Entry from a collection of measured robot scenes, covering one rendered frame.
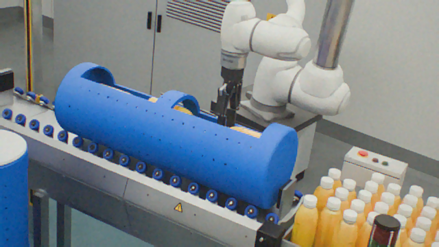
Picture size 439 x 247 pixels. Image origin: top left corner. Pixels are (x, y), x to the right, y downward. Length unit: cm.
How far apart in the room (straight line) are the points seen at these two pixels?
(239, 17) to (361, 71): 295
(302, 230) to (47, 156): 109
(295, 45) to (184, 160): 54
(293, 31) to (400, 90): 290
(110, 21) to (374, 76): 202
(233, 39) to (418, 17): 277
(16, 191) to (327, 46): 123
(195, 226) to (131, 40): 242
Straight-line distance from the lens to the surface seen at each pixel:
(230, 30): 184
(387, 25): 457
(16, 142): 215
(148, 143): 203
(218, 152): 189
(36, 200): 263
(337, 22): 225
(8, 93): 272
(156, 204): 213
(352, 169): 215
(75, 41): 474
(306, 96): 236
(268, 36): 178
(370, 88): 471
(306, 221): 181
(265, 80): 242
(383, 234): 148
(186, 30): 390
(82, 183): 233
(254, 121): 243
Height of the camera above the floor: 200
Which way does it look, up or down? 24 degrees down
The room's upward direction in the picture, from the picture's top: 7 degrees clockwise
